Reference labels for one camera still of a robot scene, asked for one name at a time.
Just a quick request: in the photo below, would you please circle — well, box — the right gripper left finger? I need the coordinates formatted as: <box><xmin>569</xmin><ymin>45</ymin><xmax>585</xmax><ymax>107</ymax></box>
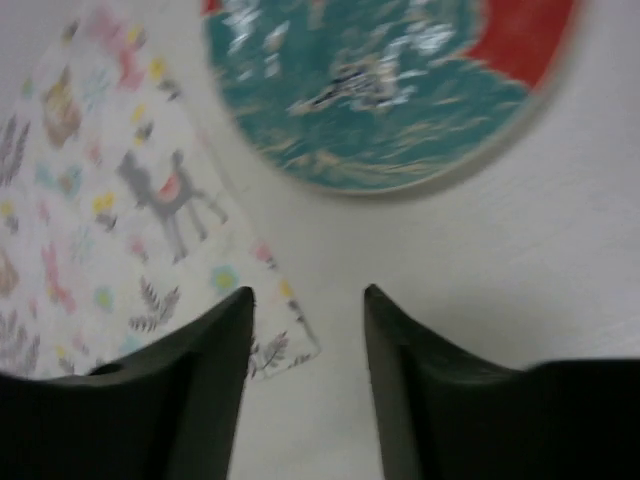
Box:
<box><xmin>1</xmin><ymin>287</ymin><xmax>255</xmax><ymax>479</ymax></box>

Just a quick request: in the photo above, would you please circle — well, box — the animal print cloth placemat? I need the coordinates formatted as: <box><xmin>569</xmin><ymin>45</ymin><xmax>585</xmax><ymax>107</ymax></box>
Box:
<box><xmin>1</xmin><ymin>3</ymin><xmax>320</xmax><ymax>379</ymax></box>

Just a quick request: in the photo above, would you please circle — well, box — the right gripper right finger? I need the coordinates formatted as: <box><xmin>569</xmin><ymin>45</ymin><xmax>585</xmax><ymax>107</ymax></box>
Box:
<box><xmin>364</xmin><ymin>285</ymin><xmax>639</xmax><ymax>479</ymax></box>

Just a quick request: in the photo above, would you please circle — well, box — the red and teal plate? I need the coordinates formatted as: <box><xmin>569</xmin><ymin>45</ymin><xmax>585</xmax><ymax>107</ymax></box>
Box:
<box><xmin>202</xmin><ymin>0</ymin><xmax>583</xmax><ymax>194</ymax></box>

